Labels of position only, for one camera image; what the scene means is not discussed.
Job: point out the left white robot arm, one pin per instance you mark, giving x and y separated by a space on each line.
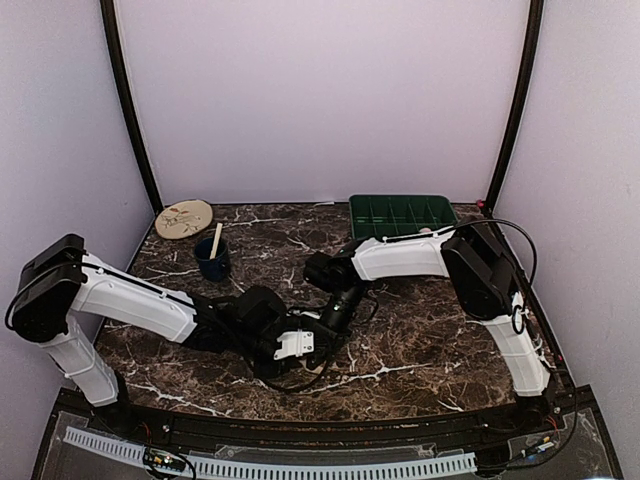
65 280

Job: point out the white slotted cable duct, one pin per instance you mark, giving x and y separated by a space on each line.
242 463

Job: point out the round beige embroidered coaster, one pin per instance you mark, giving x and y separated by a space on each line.
183 219

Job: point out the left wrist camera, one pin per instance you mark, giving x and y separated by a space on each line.
259 308

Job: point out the black front rail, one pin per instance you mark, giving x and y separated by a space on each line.
466 430

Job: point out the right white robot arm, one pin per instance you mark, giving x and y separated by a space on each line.
482 274

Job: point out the black frame post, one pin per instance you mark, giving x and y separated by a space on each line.
521 89
126 101

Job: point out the dark blue mug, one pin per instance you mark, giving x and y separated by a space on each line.
217 268

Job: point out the left black frame post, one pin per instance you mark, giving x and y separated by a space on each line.
126 101

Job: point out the right black frame post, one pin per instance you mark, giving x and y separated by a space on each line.
521 89

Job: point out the wooden stick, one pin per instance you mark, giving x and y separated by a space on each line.
216 240

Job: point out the green compartment tray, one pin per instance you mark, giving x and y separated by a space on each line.
381 216

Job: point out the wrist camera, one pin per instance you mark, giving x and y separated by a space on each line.
259 308
325 272

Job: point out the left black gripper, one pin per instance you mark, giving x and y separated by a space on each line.
264 371

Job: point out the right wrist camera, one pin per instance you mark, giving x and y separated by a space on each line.
325 272

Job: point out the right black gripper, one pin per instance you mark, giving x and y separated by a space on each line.
327 336

